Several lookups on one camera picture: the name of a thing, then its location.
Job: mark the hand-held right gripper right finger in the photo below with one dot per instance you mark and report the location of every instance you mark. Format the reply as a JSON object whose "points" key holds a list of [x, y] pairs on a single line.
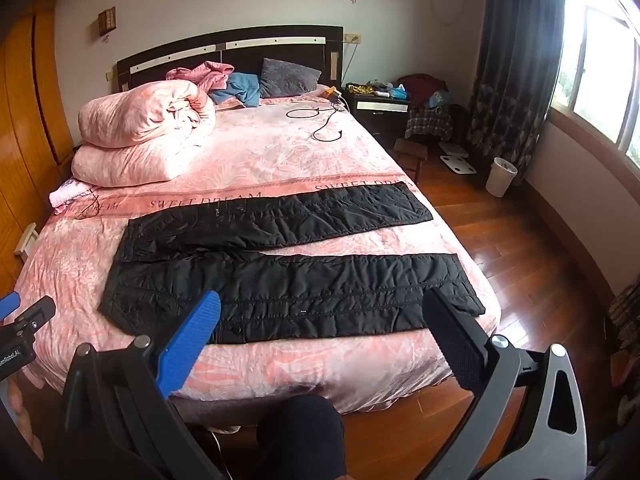
{"points": [[452, 340]]}

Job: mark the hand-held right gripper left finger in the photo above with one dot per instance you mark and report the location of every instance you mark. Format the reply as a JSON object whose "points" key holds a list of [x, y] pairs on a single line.
{"points": [[192, 342]]}

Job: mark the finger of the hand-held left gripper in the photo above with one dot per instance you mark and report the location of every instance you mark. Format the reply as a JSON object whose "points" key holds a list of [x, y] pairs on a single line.
{"points": [[35, 312], [7, 305]]}

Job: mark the black puffer jacket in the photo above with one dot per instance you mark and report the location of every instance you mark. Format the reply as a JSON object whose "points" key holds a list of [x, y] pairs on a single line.
{"points": [[280, 285]]}

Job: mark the white stool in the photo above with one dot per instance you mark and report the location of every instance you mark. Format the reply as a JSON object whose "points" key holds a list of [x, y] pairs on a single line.
{"points": [[27, 240]]}

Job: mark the small pink cloth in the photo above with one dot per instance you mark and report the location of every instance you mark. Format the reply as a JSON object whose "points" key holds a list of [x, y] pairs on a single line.
{"points": [[70, 192]]}

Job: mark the person's dark knee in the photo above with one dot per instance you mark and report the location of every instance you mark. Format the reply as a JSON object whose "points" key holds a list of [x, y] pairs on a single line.
{"points": [[300, 435]]}

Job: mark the white wastebasket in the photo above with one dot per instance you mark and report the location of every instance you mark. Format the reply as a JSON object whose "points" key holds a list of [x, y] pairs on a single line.
{"points": [[501, 176]]}

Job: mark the white bathroom scale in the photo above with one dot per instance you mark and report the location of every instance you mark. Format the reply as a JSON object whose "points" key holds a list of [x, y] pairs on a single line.
{"points": [[452, 148], [459, 165]]}

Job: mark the wooden stool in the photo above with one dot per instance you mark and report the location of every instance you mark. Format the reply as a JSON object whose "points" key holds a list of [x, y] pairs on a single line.
{"points": [[410, 155]]}

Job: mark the chair with plaid cloth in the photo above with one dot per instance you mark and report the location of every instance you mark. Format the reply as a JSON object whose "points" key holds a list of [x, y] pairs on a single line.
{"points": [[430, 120]]}

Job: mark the dark nightstand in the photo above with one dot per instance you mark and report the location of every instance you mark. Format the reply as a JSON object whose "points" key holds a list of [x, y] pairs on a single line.
{"points": [[382, 110]]}

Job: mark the dark red garment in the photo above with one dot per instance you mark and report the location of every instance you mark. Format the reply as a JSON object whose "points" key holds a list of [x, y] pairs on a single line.
{"points": [[422, 85]]}

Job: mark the blue crumpled garment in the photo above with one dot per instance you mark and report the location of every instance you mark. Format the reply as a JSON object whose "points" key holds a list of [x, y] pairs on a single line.
{"points": [[240, 89]]}

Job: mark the pink crumpled garment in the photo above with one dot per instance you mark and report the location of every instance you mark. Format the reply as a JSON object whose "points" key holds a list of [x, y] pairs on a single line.
{"points": [[200, 74]]}

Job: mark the dark patterned curtain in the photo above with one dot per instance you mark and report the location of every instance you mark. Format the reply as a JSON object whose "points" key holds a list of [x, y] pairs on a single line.
{"points": [[515, 70]]}

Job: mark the grey pillow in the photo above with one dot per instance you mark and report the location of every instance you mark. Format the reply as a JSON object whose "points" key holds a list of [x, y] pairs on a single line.
{"points": [[287, 77]]}

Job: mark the window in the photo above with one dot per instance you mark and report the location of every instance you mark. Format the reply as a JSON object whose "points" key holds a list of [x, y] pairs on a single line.
{"points": [[600, 60]]}

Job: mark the brown wall frame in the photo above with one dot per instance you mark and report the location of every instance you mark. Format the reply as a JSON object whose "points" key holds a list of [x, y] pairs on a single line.
{"points": [[106, 21]]}

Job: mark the wall power outlet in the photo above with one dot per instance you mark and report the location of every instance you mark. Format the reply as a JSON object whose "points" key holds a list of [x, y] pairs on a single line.
{"points": [[352, 37]]}

